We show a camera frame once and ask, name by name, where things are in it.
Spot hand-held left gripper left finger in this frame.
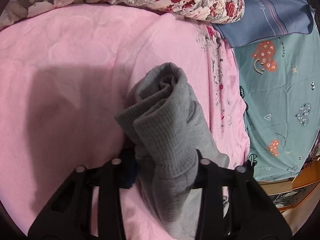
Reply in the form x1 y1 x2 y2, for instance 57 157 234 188
27 150 138 240

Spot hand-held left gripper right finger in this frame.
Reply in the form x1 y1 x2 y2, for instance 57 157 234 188
191 149 293 240

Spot gray sweatpants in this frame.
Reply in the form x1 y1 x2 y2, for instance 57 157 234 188
114 62 230 240

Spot pink floral bed sheet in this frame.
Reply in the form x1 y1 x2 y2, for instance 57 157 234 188
0 4 250 240

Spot teal heart-print sheet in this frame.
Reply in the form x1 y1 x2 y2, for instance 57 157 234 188
230 27 320 182

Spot blue plaid pillow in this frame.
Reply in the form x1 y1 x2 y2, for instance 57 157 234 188
211 0 315 48

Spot wooden bed frame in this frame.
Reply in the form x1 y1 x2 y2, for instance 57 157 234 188
257 145 320 217

